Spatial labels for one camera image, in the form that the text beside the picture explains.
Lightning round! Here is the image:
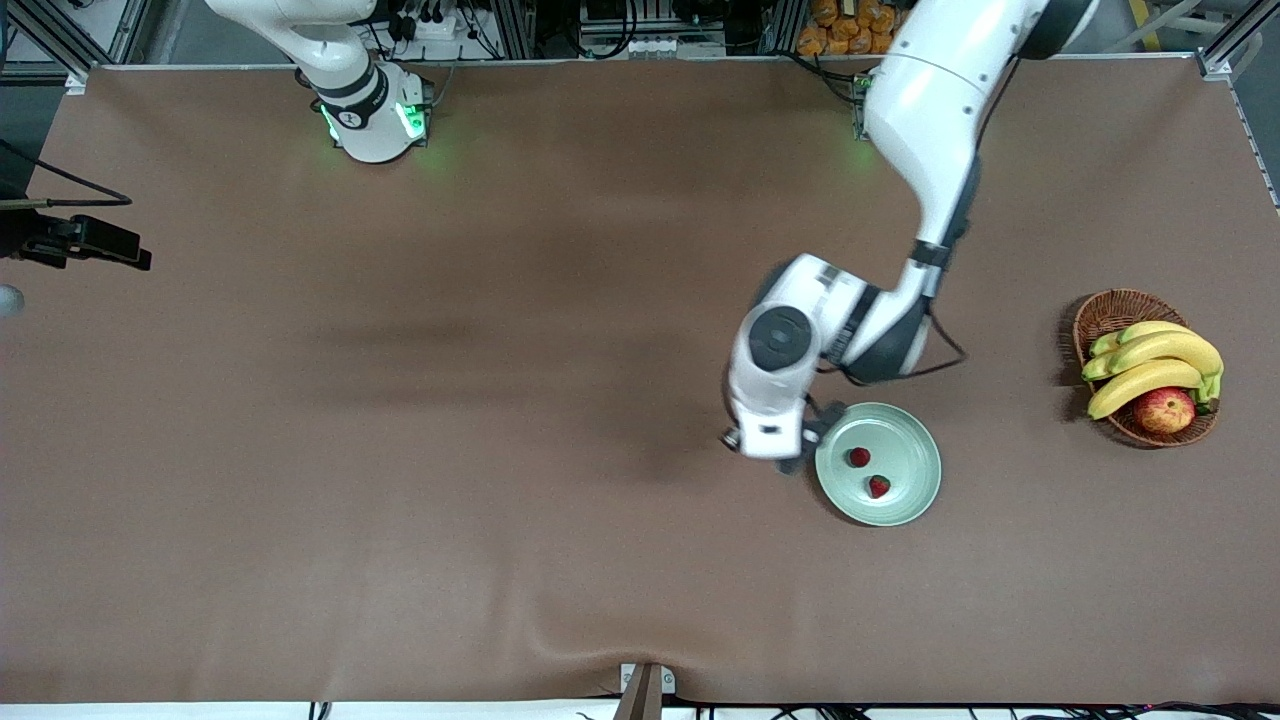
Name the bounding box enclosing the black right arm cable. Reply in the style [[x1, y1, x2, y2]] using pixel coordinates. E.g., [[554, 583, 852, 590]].
[[0, 138, 134, 211]]

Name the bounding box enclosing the orange pastries pile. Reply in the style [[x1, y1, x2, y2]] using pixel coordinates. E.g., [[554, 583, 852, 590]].
[[795, 0, 916, 57]]

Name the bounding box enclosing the brown table cover cloth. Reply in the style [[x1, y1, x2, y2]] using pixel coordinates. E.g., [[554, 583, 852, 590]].
[[0, 55, 1280, 706]]

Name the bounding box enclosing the pale green round plate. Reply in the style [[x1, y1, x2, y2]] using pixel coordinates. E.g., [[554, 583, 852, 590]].
[[814, 402, 943, 528]]

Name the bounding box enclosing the aluminium frame profile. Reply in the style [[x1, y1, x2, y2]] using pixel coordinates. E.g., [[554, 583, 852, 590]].
[[1195, 0, 1280, 81]]

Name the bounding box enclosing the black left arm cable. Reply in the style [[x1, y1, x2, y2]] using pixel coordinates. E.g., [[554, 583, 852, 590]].
[[815, 40, 1021, 383]]

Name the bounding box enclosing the red yellow apple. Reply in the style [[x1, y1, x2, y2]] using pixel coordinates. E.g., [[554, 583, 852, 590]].
[[1133, 387, 1198, 436]]

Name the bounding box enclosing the brown wicker basket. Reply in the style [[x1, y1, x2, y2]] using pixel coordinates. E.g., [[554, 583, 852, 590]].
[[1072, 289, 1222, 449]]

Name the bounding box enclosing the white power strip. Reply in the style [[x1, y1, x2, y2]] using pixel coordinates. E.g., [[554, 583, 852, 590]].
[[628, 36, 728, 58]]

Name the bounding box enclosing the yellow banana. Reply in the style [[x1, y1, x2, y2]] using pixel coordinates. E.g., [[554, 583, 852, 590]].
[[1088, 320, 1196, 359], [1086, 359, 1207, 421], [1081, 331, 1225, 382]]

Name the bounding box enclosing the metal clamp with post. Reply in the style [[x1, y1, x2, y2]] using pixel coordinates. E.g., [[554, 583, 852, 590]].
[[612, 662, 677, 720]]

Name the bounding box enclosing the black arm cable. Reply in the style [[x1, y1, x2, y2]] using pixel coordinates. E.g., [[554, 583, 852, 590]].
[[0, 138, 134, 211], [815, 40, 1021, 383]]

